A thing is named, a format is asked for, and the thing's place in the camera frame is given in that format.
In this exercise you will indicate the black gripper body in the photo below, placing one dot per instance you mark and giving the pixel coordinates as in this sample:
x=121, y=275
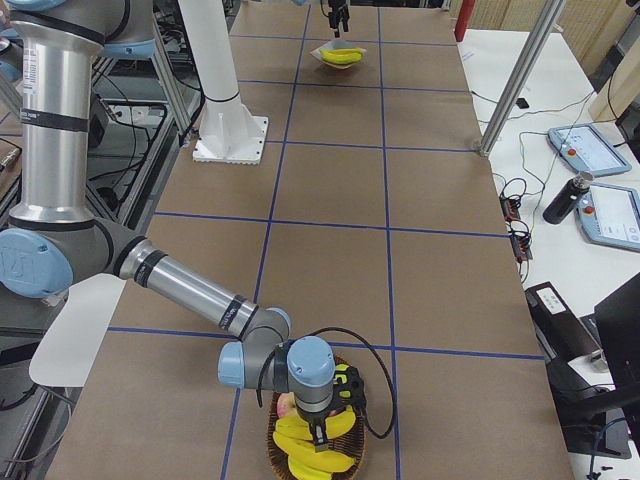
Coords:
x=316, y=418
x=336, y=10

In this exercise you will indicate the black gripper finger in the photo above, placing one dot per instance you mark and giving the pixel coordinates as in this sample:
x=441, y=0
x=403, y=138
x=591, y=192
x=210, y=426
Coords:
x=333, y=25
x=345, y=25
x=319, y=436

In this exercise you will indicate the long yellow top banana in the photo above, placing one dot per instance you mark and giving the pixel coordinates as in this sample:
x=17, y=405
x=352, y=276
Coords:
x=343, y=59

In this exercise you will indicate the grey square plate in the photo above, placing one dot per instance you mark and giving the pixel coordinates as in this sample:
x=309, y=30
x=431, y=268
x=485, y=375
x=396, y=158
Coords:
x=339, y=54

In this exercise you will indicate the brown wicker basket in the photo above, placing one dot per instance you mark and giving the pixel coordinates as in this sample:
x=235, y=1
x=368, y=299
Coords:
x=351, y=444

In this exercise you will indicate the pink peach apple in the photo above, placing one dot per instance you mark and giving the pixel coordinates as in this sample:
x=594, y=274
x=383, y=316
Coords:
x=286, y=405

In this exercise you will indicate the green pear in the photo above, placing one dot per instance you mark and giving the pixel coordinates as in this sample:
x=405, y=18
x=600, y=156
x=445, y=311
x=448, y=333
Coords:
x=341, y=380

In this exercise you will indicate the red fire extinguisher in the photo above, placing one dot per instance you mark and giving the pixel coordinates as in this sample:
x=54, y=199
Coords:
x=462, y=21

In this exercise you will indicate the small black box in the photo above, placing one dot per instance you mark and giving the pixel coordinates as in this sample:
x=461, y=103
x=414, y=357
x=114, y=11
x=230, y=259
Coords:
x=521, y=103

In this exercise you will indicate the far teach pendant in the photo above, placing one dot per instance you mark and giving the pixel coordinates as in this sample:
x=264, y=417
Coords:
x=584, y=148

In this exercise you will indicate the teach pendant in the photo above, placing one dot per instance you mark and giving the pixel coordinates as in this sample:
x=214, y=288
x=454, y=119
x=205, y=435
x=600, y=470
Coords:
x=584, y=148
x=609, y=216

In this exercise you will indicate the black water bottle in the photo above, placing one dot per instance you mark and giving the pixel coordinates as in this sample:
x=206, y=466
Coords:
x=568, y=197

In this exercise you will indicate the black monitor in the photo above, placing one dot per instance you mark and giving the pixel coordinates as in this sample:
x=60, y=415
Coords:
x=617, y=321

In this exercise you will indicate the near teach pendant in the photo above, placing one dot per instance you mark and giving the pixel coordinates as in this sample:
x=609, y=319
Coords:
x=609, y=216

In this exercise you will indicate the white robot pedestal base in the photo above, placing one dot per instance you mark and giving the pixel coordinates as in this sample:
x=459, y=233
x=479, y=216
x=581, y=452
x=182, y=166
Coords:
x=228, y=132

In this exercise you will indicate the aluminium frame post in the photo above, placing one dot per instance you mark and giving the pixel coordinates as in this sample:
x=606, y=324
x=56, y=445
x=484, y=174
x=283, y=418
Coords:
x=529, y=54

